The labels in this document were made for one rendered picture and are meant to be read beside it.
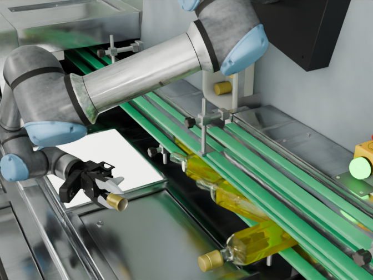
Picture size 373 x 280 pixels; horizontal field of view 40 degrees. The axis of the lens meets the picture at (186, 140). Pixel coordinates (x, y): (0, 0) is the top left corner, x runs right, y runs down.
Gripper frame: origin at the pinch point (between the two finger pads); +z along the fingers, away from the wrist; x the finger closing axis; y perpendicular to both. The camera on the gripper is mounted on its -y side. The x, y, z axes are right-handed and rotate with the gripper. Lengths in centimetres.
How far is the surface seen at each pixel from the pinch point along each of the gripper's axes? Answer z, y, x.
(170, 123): -13.0, 33.6, -5.9
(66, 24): -75, 44, -25
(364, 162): 53, 21, -21
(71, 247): -7.1, -10.7, 12.2
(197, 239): 15.7, 12.9, 12.1
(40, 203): -30.0, -4.4, 11.5
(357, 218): 56, 13, -13
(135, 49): -49, 54, -18
